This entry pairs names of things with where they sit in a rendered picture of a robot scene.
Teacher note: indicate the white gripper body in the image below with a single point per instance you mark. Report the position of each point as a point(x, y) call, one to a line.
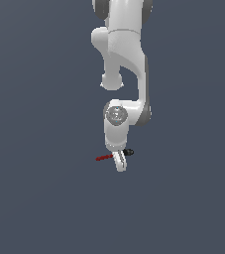
point(116, 136)

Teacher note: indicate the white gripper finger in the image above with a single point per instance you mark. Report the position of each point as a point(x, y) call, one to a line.
point(117, 161)
point(123, 162)

